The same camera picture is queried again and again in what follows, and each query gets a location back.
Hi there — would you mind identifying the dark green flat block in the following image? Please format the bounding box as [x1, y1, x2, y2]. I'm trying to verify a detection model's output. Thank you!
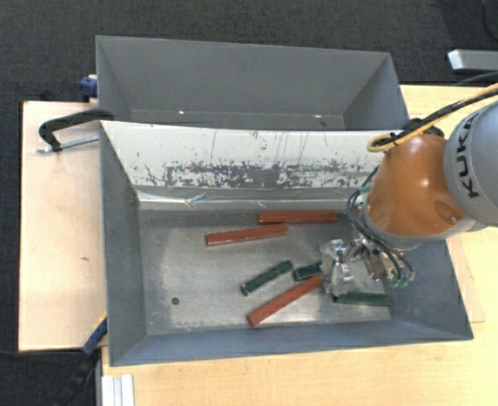
[331, 291, 392, 309]
[291, 261, 323, 283]
[239, 260, 295, 298]

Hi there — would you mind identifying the red-brown flat block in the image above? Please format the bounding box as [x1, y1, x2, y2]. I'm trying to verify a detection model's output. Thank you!
[245, 273, 324, 328]
[256, 210, 339, 227]
[204, 222, 290, 248]

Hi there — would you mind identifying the grey metal bin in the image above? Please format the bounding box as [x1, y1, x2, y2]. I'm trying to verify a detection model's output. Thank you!
[95, 35, 474, 367]

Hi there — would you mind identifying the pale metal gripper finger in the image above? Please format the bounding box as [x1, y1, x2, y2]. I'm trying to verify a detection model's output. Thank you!
[319, 238, 350, 272]
[323, 264, 356, 295]

